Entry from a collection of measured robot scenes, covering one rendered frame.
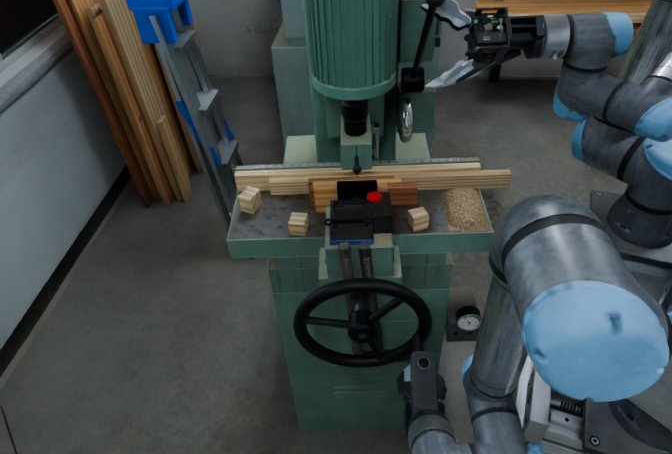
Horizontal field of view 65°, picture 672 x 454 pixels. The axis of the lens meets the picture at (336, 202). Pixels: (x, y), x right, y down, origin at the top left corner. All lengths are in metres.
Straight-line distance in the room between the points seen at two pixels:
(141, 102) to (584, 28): 1.96
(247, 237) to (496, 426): 0.65
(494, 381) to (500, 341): 0.10
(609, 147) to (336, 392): 1.02
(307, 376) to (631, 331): 1.21
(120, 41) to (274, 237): 1.44
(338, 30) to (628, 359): 0.71
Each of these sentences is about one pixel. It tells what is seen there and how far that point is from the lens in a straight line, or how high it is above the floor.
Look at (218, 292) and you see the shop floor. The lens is 2.33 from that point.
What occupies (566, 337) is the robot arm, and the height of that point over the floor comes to 1.32.
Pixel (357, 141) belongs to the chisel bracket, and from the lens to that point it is 1.16.
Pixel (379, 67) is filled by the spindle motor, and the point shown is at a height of 1.26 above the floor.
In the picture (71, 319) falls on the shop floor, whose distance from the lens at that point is 2.48.
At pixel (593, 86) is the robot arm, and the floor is 1.25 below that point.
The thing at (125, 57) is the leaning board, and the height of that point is 0.80.
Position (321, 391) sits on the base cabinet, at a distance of 1.70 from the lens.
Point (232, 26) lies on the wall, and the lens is 3.76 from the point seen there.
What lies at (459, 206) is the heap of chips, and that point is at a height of 0.93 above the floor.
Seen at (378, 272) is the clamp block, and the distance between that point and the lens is 1.12.
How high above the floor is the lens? 1.72
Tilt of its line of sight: 40 degrees down
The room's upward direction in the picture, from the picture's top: 4 degrees counter-clockwise
